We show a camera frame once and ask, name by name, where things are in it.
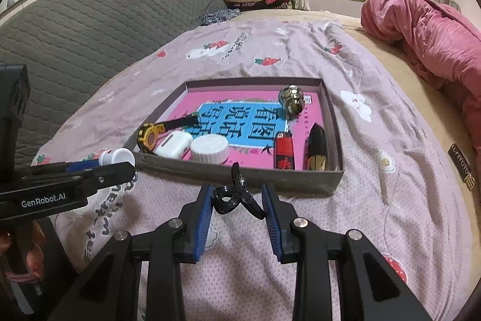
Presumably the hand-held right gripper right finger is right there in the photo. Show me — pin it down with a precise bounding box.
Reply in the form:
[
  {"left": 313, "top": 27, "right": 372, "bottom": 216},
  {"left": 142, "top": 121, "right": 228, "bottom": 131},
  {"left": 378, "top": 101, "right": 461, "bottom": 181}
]
[{"left": 261, "top": 183, "right": 433, "bottom": 321}]

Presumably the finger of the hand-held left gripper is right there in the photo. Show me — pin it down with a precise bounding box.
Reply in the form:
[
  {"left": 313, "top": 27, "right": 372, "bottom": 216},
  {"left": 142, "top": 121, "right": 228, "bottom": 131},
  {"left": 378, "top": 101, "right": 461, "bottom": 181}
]
[
  {"left": 66, "top": 160, "right": 136, "bottom": 199},
  {"left": 15, "top": 159, "right": 102, "bottom": 177}
]

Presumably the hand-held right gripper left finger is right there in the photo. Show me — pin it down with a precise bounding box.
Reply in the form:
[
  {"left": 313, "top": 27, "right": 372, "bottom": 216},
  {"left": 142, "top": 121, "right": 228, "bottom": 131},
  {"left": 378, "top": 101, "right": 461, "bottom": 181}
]
[{"left": 49, "top": 184, "right": 215, "bottom": 321}]

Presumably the small white pill bottle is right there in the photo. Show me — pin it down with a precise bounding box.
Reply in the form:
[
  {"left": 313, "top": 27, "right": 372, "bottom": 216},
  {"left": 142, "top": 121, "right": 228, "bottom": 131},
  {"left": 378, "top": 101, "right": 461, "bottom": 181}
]
[{"left": 98, "top": 147, "right": 136, "bottom": 168}]

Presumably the black hair clip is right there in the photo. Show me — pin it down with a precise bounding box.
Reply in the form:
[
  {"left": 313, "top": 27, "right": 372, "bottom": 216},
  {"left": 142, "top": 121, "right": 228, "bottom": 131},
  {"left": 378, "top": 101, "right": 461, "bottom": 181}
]
[{"left": 212, "top": 162, "right": 265, "bottom": 220}]

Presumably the grey cardboard tray box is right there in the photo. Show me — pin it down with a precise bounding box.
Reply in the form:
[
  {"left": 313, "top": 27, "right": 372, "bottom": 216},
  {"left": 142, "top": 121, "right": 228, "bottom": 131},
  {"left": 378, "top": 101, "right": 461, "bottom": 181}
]
[{"left": 124, "top": 78, "right": 344, "bottom": 197}]

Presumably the yellow and black wristwatch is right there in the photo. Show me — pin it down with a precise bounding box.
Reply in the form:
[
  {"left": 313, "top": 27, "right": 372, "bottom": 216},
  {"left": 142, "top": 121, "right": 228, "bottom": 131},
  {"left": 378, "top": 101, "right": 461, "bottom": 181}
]
[{"left": 136, "top": 111, "right": 200, "bottom": 155}]

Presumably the red lighter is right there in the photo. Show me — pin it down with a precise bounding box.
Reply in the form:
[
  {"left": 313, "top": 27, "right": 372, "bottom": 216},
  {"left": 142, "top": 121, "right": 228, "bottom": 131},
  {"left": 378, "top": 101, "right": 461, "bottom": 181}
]
[{"left": 274, "top": 131, "right": 295, "bottom": 170}]

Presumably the white earbuds case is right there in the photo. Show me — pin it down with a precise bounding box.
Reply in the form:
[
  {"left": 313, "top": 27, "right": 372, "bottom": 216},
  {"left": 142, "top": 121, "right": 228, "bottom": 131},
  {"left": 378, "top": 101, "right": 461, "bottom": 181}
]
[{"left": 155, "top": 130, "right": 192, "bottom": 160}]

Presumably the white round ribbed lid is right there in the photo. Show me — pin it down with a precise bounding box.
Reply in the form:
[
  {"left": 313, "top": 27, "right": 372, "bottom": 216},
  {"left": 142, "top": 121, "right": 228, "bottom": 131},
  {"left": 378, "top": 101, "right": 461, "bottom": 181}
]
[{"left": 190, "top": 136, "right": 230, "bottom": 164}]

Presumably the black gold bullet-shaped case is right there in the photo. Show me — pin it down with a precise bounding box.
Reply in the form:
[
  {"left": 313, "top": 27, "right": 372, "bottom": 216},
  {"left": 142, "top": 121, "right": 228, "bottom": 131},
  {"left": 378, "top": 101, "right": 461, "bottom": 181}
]
[{"left": 304, "top": 123, "right": 329, "bottom": 171}]

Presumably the person's left hand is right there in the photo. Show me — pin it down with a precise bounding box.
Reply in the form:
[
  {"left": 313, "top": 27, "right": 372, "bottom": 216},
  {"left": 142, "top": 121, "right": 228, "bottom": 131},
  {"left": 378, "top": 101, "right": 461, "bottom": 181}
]
[{"left": 0, "top": 220, "right": 48, "bottom": 286}]

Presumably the pink and blue book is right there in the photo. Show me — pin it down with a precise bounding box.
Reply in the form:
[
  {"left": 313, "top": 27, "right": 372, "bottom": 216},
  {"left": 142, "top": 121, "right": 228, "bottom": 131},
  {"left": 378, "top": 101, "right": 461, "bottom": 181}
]
[{"left": 165, "top": 91, "right": 324, "bottom": 171}]

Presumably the grey quilted headboard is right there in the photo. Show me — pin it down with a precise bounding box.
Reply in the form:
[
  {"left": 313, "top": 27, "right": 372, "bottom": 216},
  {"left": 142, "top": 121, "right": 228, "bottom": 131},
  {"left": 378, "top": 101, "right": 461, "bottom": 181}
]
[{"left": 0, "top": 0, "right": 228, "bottom": 171}]

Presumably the beige bed sheet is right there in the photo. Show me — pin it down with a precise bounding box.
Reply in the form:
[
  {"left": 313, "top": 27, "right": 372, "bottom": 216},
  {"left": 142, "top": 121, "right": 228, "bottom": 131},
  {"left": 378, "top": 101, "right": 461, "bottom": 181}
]
[{"left": 233, "top": 8, "right": 481, "bottom": 209}]

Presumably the dark floral fabric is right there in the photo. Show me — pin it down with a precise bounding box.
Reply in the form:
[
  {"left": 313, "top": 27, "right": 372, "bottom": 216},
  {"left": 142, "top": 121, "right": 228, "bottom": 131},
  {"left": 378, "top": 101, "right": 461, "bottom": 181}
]
[{"left": 201, "top": 8, "right": 241, "bottom": 26}]

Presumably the black gold fabric label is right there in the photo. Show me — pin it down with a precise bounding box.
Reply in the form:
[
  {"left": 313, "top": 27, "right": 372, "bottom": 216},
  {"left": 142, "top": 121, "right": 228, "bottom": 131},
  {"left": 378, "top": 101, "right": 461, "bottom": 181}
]
[{"left": 448, "top": 144, "right": 476, "bottom": 191}]

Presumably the pink quilt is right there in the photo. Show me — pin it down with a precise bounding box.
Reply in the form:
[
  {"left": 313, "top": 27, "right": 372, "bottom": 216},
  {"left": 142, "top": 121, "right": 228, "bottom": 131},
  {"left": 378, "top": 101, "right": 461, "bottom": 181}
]
[{"left": 360, "top": 0, "right": 481, "bottom": 152}]

